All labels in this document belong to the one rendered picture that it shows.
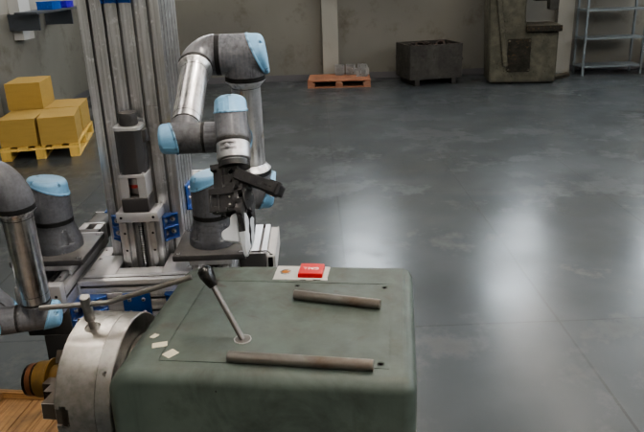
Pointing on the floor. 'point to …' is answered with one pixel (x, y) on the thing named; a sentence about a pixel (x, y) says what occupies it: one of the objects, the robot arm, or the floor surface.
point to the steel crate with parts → (428, 60)
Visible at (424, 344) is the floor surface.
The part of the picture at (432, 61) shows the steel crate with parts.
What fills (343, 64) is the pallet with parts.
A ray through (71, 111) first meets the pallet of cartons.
